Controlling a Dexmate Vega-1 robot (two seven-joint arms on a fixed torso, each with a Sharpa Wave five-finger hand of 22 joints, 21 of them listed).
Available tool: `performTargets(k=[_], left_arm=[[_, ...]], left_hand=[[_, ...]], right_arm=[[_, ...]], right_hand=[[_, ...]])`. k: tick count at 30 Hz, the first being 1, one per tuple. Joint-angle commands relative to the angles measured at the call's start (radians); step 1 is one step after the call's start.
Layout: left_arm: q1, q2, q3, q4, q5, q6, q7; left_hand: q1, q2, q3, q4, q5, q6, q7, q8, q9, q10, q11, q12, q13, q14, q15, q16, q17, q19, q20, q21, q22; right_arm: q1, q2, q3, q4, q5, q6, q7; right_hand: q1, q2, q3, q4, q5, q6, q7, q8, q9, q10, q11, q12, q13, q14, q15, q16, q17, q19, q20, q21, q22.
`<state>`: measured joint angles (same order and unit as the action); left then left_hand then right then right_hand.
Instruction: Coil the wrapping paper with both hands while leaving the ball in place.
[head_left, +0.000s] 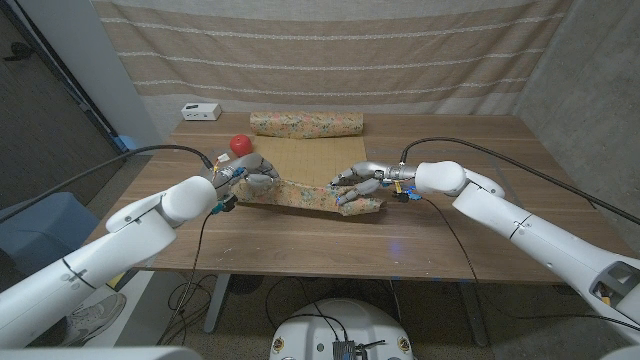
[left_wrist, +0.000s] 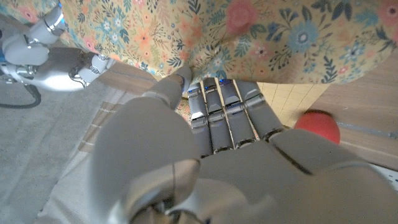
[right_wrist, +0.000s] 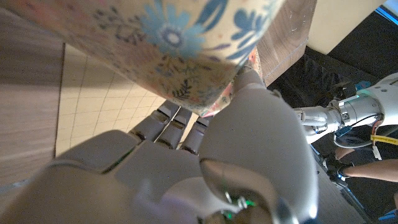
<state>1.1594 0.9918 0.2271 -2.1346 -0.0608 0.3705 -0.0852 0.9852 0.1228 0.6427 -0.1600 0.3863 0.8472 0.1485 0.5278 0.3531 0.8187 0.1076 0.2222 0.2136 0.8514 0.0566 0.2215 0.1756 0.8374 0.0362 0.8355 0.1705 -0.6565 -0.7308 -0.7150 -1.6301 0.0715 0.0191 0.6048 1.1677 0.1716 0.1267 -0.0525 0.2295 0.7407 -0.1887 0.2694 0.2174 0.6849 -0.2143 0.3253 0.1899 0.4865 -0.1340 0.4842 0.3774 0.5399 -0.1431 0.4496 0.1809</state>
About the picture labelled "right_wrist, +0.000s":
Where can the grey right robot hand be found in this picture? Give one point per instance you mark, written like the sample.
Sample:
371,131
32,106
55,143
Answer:
255,149

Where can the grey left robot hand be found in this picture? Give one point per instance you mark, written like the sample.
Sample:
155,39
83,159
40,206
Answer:
323,119

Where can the floral wrapping paper sheet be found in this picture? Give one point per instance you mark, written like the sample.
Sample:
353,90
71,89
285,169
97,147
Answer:
149,46

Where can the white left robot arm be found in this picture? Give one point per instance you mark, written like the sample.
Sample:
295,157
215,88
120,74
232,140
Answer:
388,96

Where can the person bare leg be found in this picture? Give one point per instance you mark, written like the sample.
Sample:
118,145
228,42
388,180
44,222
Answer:
373,169

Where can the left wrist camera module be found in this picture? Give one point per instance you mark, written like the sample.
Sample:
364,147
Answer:
362,85

